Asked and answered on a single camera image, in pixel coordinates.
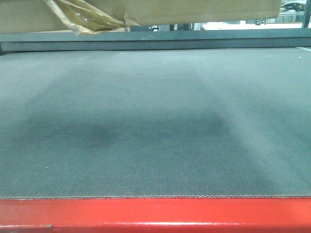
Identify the red conveyor frame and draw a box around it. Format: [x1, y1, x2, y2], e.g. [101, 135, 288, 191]
[0, 198, 311, 233]

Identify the brown cardboard carton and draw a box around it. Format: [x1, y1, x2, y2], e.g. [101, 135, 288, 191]
[0, 0, 281, 34]

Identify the grey conveyor belt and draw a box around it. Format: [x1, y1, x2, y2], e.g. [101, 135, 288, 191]
[0, 48, 311, 199]

